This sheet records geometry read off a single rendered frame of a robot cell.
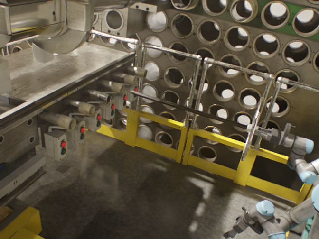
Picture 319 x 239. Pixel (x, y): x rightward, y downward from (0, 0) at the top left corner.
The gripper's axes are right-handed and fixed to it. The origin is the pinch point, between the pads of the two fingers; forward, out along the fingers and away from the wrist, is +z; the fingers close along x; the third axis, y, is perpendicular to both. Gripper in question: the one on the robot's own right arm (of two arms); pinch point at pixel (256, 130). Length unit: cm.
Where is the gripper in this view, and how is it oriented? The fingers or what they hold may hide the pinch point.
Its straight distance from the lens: 173.3
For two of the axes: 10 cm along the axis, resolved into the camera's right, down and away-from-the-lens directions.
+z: -9.2, -3.0, 2.5
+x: 3.3, -2.9, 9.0
